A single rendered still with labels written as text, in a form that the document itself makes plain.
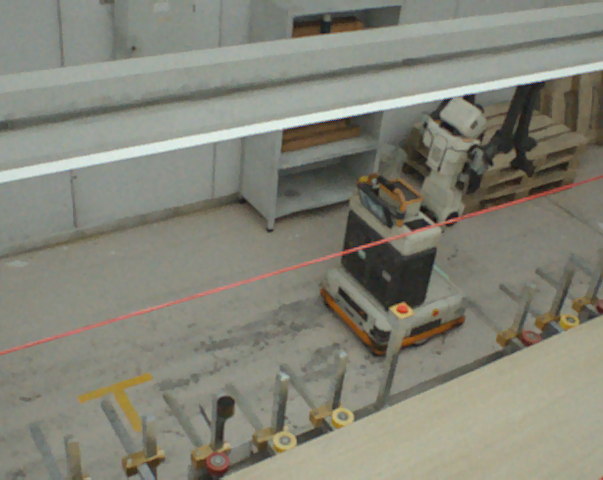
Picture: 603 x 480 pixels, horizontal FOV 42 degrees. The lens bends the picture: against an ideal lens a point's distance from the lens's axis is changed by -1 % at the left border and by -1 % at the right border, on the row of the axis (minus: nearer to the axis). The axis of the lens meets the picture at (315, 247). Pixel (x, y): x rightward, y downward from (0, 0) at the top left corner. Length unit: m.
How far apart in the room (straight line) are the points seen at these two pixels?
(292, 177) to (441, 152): 1.83
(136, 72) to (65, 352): 3.18
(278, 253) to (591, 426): 2.70
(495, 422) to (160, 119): 1.98
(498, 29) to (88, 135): 1.02
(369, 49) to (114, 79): 0.57
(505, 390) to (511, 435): 0.24
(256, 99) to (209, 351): 3.01
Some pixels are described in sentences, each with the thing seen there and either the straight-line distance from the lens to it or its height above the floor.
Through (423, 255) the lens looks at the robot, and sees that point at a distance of 4.29.
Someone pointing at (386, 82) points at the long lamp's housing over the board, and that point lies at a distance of 1.80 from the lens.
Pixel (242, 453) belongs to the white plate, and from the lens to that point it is 3.02.
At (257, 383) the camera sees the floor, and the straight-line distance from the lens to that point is 4.34.
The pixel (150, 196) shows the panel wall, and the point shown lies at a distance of 5.44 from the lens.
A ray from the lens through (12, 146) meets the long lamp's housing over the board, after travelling 1.46.
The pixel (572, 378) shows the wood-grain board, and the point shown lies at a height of 0.90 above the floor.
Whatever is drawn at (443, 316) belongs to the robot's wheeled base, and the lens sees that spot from 4.68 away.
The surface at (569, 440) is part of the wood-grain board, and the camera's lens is 3.16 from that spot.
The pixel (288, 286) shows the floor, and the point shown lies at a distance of 5.01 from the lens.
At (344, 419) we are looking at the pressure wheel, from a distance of 2.96.
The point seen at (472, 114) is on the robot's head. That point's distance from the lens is 4.27.
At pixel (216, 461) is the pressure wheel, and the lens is 2.78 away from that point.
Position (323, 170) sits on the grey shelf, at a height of 0.14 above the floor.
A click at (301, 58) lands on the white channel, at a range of 1.65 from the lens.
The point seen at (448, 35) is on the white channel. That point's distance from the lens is 1.89.
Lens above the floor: 3.04
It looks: 34 degrees down
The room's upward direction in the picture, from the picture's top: 7 degrees clockwise
